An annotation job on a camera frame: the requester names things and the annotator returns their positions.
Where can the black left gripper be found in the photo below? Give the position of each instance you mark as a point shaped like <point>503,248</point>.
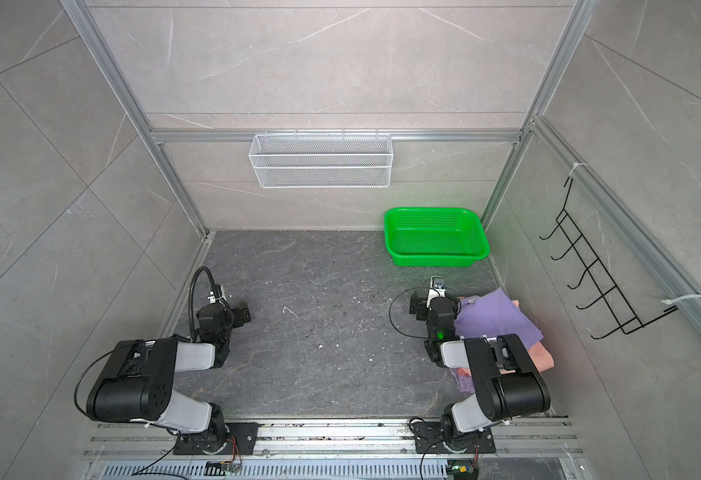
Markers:
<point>236,318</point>

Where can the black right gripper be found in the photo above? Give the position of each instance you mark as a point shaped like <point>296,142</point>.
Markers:
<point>420,304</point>

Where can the purple t shirt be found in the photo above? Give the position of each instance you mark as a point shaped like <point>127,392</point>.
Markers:
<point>493,315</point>
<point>464,380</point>

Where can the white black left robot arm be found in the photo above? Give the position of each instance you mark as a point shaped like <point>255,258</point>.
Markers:
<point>136,385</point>

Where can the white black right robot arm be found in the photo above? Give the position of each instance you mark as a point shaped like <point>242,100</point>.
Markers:
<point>497,358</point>

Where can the green plastic basket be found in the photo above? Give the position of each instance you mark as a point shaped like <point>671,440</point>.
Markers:
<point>435,237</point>

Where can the folded purple t shirt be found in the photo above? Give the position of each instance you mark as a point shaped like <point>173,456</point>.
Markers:
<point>464,380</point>

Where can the folded pink t shirt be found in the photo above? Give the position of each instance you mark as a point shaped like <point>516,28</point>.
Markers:
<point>541,357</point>

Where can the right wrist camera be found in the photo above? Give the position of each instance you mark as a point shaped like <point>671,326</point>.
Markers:
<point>436,287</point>

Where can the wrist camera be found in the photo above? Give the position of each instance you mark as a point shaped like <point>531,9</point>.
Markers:
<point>436,287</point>
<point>217,296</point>

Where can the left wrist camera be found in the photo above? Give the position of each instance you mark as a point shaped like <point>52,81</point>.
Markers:
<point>217,296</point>

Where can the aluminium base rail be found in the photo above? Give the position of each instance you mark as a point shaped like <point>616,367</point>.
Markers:
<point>535,437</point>

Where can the white wire wall basket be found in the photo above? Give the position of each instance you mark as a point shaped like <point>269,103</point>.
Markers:
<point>328,160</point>

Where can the black wire hook rack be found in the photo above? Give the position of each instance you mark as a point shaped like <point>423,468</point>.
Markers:
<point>593,269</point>

